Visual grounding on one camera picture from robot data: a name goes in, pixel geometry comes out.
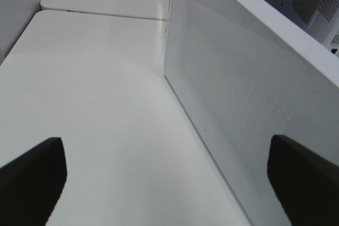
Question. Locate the white microwave door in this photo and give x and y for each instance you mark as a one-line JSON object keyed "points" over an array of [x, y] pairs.
{"points": [[243, 73]]}

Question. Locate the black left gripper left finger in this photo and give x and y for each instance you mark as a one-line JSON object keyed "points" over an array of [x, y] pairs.
{"points": [[32, 184]]}

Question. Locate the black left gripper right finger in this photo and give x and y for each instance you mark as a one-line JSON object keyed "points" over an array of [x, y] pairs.
{"points": [[305, 183]]}

